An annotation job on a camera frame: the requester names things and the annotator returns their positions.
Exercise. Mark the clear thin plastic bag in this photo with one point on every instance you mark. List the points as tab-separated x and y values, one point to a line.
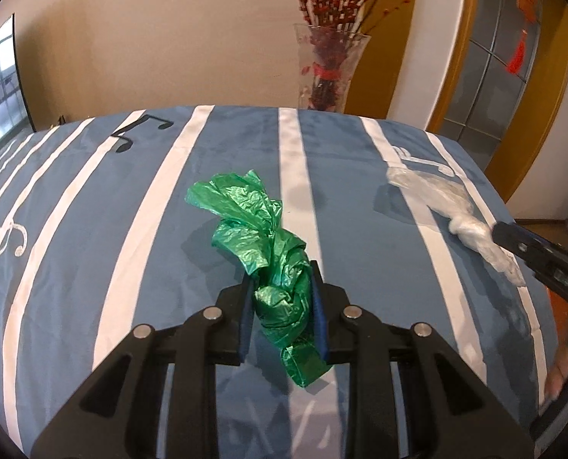
437	191

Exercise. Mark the orange plastic basin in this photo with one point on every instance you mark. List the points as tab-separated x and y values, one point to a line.
561	311

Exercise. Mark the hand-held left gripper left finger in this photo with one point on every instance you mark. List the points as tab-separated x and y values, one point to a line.
246	315

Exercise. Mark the clear glass vase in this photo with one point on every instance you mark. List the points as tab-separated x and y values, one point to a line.
329	71

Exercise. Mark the bright green plastic bag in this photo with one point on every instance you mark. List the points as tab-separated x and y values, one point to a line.
246	210

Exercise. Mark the glass panel door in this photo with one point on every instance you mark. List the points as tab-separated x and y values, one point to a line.
494	57

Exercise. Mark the blue white striped bedsheet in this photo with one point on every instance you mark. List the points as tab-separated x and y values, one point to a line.
97	248

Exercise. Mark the red tassel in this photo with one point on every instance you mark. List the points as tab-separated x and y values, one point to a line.
517	57

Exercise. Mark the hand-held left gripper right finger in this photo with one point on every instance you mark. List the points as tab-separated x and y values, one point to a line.
318	315

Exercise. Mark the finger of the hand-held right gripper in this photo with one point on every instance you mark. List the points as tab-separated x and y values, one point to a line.
527	246

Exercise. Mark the person's right hand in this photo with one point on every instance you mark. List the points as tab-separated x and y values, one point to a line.
561	373

